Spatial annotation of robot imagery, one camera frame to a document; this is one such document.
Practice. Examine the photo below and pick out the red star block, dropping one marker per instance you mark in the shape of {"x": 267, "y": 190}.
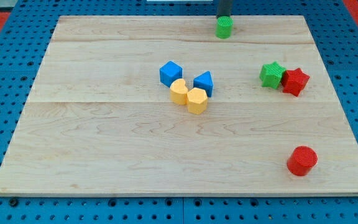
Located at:
{"x": 294, "y": 81}

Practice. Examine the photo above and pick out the blue triangle block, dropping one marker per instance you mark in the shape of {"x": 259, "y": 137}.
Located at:
{"x": 205, "y": 82}

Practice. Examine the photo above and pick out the red cylinder block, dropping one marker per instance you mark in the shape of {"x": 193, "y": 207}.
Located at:
{"x": 302, "y": 160}

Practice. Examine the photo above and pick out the blue cube block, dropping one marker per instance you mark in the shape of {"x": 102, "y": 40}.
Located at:
{"x": 170, "y": 72}

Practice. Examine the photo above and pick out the yellow crescent block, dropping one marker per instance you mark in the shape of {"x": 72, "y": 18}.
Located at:
{"x": 178, "y": 91}

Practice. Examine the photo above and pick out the green cylinder block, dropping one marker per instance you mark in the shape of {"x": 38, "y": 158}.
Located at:
{"x": 224, "y": 27}

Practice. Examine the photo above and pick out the green star block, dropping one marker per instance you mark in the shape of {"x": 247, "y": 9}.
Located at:
{"x": 271, "y": 74}

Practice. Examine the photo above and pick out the light wooden board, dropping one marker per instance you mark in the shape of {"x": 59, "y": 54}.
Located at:
{"x": 99, "y": 123}

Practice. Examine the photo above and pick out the yellow hexagon block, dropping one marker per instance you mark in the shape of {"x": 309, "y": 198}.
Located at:
{"x": 197, "y": 101}

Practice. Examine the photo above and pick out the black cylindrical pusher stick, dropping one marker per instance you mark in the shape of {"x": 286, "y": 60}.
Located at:
{"x": 224, "y": 8}

